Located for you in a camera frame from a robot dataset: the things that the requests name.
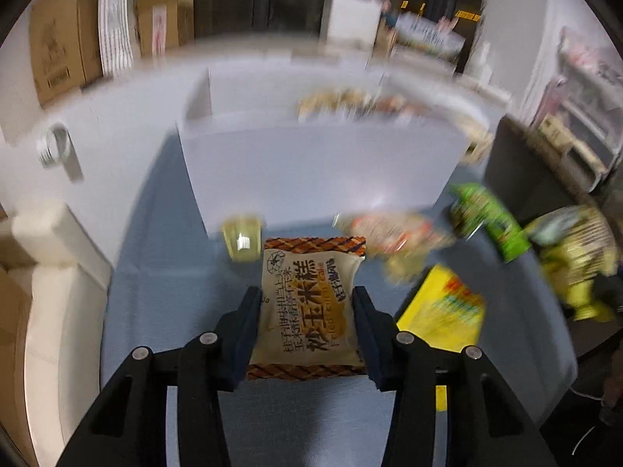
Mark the yellow-green snack bag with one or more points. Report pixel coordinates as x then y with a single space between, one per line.
575 246

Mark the cream sofa armrest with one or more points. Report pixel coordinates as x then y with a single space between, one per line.
68 285

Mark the clear jelly cup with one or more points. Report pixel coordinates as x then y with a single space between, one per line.
243 238

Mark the white foam box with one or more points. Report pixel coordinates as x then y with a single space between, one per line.
350 22

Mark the small open cardboard box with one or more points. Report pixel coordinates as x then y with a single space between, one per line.
164 25

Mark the corn rice cake packet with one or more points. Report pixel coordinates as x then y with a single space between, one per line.
306 327

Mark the white dotted paper bag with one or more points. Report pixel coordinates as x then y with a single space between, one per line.
114 35

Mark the round cracker snack packet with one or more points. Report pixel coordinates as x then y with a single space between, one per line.
388 234

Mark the roll of white tape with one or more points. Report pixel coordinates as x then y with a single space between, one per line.
54 146

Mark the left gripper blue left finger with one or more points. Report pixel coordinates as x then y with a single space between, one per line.
214 362

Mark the printed landscape carton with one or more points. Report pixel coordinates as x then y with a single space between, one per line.
436 39

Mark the white storage box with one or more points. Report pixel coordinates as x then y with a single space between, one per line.
248 152

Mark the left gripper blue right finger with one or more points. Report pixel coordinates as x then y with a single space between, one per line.
399 362

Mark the clear plastic drawer shelf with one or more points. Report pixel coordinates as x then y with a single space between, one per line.
580 113

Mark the green snack bag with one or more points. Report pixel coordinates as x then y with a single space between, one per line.
475 208

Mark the yellow snack pouch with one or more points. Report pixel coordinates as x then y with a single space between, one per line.
444 312

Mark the large brown cardboard box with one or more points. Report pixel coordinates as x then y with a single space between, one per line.
64 44

